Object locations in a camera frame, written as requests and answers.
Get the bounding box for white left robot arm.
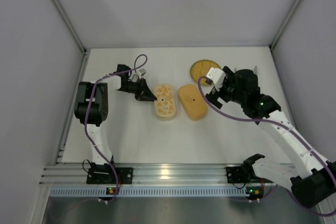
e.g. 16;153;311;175
74;64;157;176

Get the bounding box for beige lunch box lid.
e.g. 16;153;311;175
154;83;176;111

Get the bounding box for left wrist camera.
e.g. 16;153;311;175
138;68;146;77

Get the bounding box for round woven bamboo tray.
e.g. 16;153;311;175
190;59;220;83

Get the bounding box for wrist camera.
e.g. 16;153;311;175
206;67;226;91
138;68;146;77

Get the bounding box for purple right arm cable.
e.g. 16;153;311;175
197;76;336;217

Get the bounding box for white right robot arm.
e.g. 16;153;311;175
202;66;335;208

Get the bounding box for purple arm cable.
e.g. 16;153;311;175
197;76;336;217
83;54;148;204

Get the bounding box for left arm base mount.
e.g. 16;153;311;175
86;162;133;185

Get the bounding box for aluminium frame post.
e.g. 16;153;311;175
51;0;87;56
269;0;303;52

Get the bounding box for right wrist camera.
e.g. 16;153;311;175
206;67;226;91

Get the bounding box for orange lunch box container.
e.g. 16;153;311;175
184;103;208;121

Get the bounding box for slotted cable duct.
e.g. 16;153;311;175
49;186;249;198

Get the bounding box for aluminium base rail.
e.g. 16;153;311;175
39;163;229;186

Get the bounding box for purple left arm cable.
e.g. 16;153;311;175
83;54;148;204

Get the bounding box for orange lunch box lid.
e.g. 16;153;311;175
178;84;207;109

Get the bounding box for metal serving tongs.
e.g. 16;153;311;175
234;66;258;76

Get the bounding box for left aluminium frame post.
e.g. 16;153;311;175
51;0;87;56

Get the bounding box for beige lunch box container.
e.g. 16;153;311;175
155;109;176;121

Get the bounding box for right aluminium frame post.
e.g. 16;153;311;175
269;0;303;52

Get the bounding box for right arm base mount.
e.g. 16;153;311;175
225;154;265;185

